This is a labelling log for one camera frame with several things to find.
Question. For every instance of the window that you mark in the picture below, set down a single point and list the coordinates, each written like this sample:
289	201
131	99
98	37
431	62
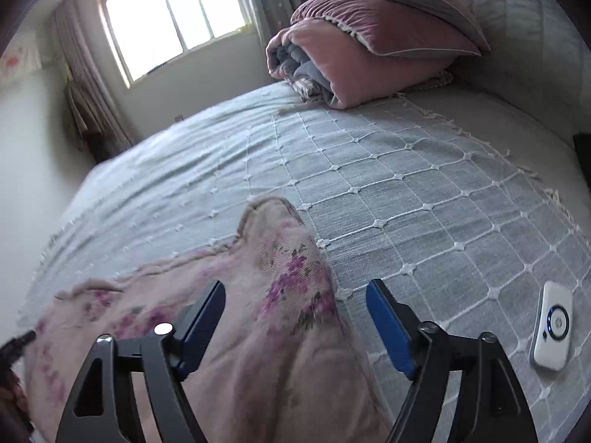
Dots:
175	14

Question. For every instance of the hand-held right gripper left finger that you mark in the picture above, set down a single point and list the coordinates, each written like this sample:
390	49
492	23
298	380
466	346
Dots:
205	314

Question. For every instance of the striped cloth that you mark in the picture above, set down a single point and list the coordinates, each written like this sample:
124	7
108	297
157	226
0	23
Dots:
304	88

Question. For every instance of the white power bank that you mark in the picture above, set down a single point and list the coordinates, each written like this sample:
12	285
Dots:
551	327

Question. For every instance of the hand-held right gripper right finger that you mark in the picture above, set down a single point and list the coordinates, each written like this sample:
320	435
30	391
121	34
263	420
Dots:
388	327

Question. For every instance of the pale curtain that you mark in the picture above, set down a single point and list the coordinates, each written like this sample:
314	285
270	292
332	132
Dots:
97	83

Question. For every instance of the grey padded headboard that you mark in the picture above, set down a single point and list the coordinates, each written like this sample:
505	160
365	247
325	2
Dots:
531	18

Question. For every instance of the floral wall hanging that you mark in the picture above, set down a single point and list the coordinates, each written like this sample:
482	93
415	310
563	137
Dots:
18	60

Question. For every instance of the grey bed sheet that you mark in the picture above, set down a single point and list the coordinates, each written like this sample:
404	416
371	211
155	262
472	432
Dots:
508	120

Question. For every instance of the pink floral garment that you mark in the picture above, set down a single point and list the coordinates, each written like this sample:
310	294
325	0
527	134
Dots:
286	378

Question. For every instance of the folded pink quilt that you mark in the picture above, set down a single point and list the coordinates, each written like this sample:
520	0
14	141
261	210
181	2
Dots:
369	71

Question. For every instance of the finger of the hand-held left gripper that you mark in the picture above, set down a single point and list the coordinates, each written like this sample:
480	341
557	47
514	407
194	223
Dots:
21	338

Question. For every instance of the pink velvet pillow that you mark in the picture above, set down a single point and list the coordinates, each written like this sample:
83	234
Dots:
369	18

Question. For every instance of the grey checked bedspread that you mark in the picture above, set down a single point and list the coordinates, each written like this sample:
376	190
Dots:
392	184

